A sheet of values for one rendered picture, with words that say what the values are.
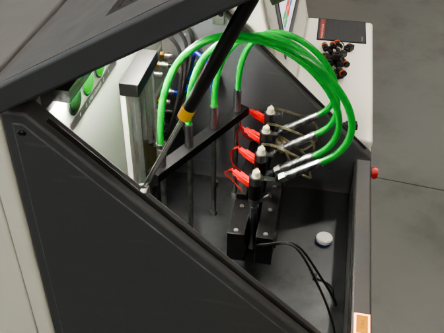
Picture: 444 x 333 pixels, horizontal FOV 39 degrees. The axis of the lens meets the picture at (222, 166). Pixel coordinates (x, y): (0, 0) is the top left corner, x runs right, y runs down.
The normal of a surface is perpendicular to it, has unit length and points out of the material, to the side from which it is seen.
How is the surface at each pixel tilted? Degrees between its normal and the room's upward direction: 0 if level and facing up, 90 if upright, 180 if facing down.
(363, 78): 0
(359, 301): 0
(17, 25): 0
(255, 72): 90
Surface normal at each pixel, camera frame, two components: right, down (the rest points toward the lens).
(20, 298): -0.18, 0.62
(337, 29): 0.01, -0.78
